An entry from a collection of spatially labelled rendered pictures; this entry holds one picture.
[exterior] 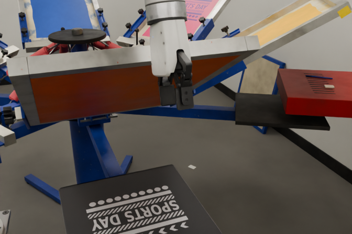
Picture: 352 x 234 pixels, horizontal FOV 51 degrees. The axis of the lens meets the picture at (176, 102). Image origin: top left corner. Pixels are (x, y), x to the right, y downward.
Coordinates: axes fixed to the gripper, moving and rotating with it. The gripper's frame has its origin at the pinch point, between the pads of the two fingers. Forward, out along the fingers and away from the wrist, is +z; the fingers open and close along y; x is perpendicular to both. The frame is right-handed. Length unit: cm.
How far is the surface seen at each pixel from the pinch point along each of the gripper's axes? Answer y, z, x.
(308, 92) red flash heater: -81, 16, 98
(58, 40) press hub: -136, -24, -11
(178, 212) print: -46, 42, 13
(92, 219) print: -53, 40, -14
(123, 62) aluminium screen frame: -14.2, -8.6, -6.0
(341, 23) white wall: -161, -21, 200
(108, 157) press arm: -93, 31, 0
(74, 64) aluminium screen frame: -14.4, -9.2, -16.4
